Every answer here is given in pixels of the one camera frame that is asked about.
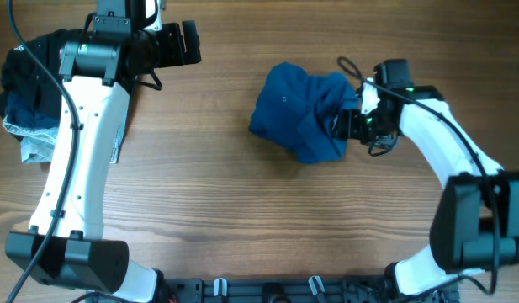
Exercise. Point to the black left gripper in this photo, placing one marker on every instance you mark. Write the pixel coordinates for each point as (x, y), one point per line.
(177, 55)

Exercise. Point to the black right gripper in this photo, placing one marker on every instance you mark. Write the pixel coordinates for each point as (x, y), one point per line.
(349, 125)

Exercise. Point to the navy folded garment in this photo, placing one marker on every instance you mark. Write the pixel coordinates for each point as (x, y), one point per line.
(19, 113)

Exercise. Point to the blue polo shirt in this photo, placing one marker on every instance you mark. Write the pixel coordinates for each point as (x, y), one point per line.
(297, 111)

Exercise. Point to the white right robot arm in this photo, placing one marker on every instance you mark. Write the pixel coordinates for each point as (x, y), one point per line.
(476, 226)

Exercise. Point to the light grey denim garment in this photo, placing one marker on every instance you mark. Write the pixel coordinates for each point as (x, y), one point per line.
(36, 145)

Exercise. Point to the black folded garment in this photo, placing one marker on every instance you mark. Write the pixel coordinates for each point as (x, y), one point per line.
(21, 76)

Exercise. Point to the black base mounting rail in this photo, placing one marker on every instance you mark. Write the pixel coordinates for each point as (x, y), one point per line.
(354, 289)

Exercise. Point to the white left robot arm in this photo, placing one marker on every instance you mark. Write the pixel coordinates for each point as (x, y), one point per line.
(64, 245)

